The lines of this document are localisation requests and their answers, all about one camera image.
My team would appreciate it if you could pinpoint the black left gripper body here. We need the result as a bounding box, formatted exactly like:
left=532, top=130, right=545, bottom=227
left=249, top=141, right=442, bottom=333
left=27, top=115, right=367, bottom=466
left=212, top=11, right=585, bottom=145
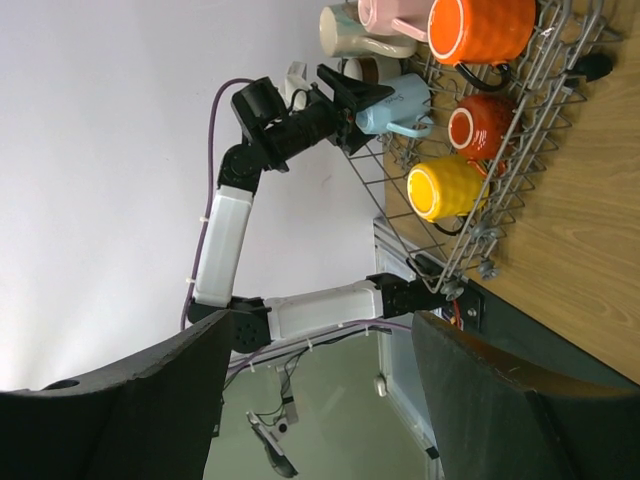
left=294, top=84, right=356, bottom=150

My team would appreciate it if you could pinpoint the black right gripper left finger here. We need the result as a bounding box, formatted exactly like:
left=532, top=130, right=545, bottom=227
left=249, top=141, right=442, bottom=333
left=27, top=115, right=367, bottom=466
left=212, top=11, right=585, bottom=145
left=1, top=311, right=234, bottom=479

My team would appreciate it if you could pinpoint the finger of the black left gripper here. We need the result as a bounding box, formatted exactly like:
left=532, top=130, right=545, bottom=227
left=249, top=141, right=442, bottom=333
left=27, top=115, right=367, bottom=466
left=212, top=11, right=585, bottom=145
left=342, top=127, right=375, bottom=155
left=316, top=64, right=395, bottom=113

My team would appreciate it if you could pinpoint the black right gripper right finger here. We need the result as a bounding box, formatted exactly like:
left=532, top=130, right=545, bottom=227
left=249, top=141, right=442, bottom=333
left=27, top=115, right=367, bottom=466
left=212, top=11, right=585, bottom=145
left=411, top=311, right=639, bottom=479

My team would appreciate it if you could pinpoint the steel brown tumbler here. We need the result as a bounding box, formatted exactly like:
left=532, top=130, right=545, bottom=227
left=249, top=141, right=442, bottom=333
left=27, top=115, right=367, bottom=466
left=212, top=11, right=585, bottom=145
left=342, top=56, right=402, bottom=84

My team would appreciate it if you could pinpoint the light blue mug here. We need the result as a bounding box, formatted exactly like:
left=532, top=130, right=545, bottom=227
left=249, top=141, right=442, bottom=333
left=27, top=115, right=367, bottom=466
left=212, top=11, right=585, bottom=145
left=355, top=73, right=433, bottom=139

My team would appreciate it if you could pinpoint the cream floral tall mug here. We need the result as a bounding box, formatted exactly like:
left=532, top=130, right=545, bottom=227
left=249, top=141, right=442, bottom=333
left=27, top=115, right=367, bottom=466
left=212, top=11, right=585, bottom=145
left=319, top=2, right=417, bottom=59

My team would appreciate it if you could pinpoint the pink faceted mug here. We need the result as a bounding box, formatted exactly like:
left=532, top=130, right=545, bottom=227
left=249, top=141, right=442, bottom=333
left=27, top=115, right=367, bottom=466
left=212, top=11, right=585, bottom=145
left=357, top=0, right=433, bottom=43

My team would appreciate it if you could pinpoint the yellow enamel mug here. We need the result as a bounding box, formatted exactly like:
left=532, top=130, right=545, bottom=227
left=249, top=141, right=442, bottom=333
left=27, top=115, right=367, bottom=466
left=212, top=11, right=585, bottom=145
left=406, top=155, right=492, bottom=237

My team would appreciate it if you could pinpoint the red black patterned cup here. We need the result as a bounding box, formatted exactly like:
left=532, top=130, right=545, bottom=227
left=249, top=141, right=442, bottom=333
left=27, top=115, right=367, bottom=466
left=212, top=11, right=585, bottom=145
left=447, top=93, right=516, bottom=177

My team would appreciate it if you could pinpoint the orange enamel mug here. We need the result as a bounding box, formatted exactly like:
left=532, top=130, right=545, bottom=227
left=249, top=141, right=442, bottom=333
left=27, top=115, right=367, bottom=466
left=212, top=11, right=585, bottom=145
left=427, top=0, right=537, bottom=93

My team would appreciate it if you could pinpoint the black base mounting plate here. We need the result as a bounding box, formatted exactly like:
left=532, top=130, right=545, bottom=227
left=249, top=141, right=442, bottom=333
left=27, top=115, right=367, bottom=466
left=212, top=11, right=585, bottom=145
left=457, top=281, right=639, bottom=390

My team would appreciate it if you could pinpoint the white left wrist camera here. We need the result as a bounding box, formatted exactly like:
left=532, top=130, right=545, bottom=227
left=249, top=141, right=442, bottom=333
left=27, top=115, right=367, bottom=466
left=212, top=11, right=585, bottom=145
left=278, top=61, right=311, bottom=110

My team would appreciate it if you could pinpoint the grey wire dish rack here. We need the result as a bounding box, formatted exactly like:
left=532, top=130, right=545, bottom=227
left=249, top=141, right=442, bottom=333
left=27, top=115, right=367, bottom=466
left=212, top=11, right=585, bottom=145
left=348, top=1, right=619, bottom=299

